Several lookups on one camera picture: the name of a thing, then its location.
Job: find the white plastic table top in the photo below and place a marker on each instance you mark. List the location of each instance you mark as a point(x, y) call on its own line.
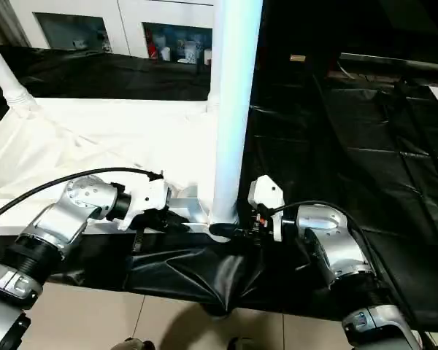
point(95, 127)

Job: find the white plastic table leg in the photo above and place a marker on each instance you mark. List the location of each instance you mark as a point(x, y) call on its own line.
point(0, 69)
point(212, 104)
point(237, 91)

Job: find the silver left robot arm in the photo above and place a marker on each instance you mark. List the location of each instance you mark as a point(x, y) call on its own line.
point(69, 208)

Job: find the black right robot foot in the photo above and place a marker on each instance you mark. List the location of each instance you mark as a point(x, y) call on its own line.
point(241, 344)

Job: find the black work mat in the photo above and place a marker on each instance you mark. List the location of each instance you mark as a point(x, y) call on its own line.
point(350, 146)

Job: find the plain white cup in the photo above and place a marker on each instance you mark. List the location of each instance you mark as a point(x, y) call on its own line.
point(208, 57)

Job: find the small white jar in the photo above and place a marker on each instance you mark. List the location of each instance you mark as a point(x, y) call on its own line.
point(165, 54)

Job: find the white patterned cup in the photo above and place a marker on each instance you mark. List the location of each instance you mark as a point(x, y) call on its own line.
point(190, 53)

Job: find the red bottle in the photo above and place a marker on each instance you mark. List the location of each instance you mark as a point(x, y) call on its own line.
point(153, 47)

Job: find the small yellow label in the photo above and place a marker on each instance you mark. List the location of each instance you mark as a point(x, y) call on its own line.
point(297, 58)

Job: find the white sideboard cabinet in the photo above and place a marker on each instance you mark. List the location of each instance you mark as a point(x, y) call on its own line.
point(127, 18)

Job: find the long black pole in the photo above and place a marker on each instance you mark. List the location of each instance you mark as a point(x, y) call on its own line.
point(398, 65)

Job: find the beige curtain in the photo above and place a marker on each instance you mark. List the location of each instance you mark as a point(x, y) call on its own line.
point(3, 18)

